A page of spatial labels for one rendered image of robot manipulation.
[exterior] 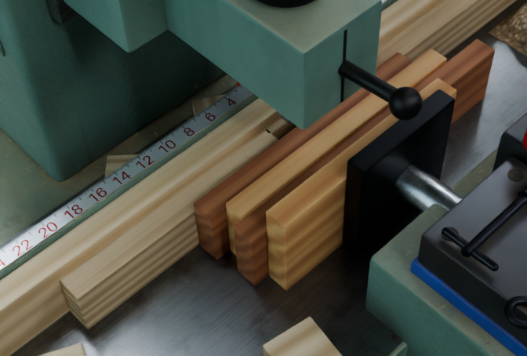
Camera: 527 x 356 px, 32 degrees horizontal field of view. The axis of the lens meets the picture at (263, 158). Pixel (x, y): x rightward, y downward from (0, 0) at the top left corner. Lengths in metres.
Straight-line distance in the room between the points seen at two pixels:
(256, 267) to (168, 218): 0.07
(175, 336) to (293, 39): 0.21
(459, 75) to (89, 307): 0.31
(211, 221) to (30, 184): 0.28
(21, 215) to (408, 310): 0.38
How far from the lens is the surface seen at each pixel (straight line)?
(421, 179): 0.61
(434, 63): 0.70
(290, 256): 0.60
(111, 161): 0.79
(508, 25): 0.81
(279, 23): 0.55
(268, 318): 0.62
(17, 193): 0.84
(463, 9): 0.77
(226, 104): 0.66
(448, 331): 0.57
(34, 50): 0.73
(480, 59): 0.71
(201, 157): 0.64
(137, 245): 0.61
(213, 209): 0.61
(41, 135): 0.79
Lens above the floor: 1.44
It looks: 50 degrees down
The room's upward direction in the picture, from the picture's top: 3 degrees counter-clockwise
